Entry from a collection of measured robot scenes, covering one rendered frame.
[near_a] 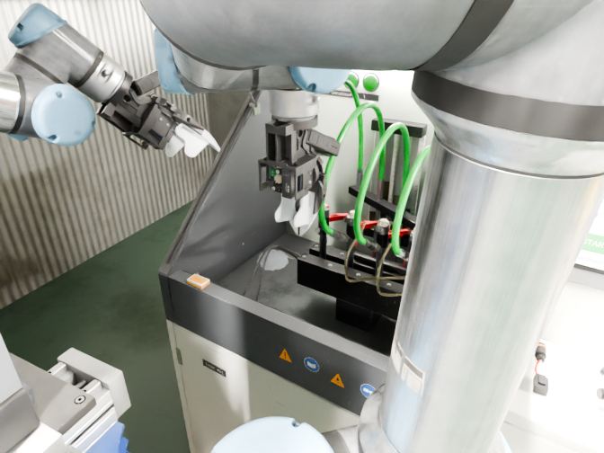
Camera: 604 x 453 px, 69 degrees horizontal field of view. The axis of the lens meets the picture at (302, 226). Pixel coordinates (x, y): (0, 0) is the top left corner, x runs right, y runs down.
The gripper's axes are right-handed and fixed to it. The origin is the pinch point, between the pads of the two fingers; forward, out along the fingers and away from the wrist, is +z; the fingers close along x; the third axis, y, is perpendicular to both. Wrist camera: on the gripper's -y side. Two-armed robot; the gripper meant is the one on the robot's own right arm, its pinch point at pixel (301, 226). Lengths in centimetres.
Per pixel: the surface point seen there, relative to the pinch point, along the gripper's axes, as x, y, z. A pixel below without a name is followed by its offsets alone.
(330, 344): 4.7, -3.6, 28.0
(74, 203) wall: -221, -79, 82
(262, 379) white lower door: -13.3, -3.0, 47.9
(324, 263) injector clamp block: -9.6, -25.6, 25.0
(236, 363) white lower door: -22, -3, 47
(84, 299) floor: -183, -50, 123
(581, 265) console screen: 44, -29, 9
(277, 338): -8.5, -3.0, 32.2
